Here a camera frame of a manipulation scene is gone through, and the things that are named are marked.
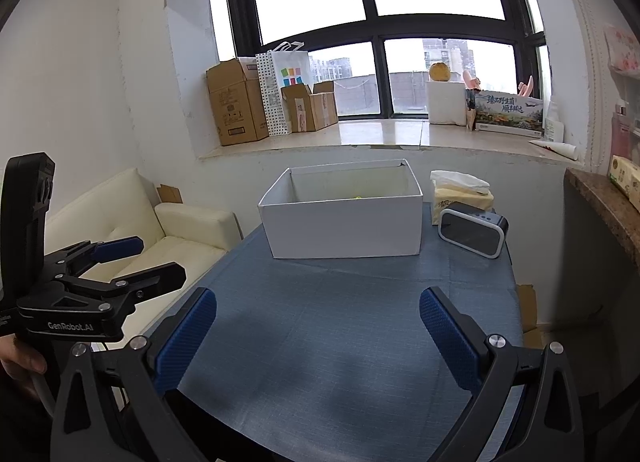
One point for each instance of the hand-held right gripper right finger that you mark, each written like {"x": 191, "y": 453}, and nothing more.
{"x": 447, "y": 332}

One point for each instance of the cream sofa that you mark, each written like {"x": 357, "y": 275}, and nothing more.
{"x": 185, "y": 252}

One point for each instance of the yellow round fruit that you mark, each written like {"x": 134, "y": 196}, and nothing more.
{"x": 440, "y": 72}

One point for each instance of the white tube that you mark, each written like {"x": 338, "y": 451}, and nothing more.
{"x": 557, "y": 148}

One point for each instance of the open small cardboard box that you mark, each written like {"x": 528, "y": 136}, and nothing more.
{"x": 320, "y": 112}

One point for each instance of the white cardboard box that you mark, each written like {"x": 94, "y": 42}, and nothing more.
{"x": 345, "y": 227}

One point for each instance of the stone window sill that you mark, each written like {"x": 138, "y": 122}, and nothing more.
{"x": 380, "y": 134}

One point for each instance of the green tissue pack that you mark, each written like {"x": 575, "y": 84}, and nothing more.
{"x": 625, "y": 177}

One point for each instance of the yellow tissue pack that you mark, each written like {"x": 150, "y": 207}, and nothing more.
{"x": 460, "y": 197}

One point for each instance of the black window frame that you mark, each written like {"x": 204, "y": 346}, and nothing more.
{"x": 372, "y": 27}

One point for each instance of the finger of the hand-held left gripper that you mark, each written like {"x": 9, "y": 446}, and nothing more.
{"x": 120, "y": 248}
{"x": 160, "y": 276}

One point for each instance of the tall brown cardboard box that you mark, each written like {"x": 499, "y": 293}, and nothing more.
{"x": 235, "y": 102}

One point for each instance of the person's left hand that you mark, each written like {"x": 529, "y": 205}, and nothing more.
{"x": 20, "y": 362}

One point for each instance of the white paper bag coloured squares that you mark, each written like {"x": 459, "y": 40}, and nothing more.
{"x": 290, "y": 62}

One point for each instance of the pink wall packet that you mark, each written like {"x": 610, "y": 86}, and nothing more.
{"x": 625, "y": 49}

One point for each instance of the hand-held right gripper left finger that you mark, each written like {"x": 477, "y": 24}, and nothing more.
{"x": 185, "y": 337}

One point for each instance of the flat cardboard piece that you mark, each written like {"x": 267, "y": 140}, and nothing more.
{"x": 170, "y": 193}

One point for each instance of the folded cardboard sheet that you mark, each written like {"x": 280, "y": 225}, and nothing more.
{"x": 527, "y": 304}

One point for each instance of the pink toy figure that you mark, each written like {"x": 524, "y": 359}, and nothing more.
{"x": 471, "y": 81}
{"x": 526, "y": 88}

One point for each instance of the long landscape printed box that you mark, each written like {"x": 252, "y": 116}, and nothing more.
{"x": 505, "y": 114}

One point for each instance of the grey speaker clock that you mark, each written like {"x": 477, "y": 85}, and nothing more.
{"x": 467, "y": 234}

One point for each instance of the blue table cloth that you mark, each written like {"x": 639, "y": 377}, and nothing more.
{"x": 325, "y": 342}

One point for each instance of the brown stone counter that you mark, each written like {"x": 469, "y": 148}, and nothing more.
{"x": 600, "y": 197}

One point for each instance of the white block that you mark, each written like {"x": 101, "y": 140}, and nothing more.
{"x": 445, "y": 104}

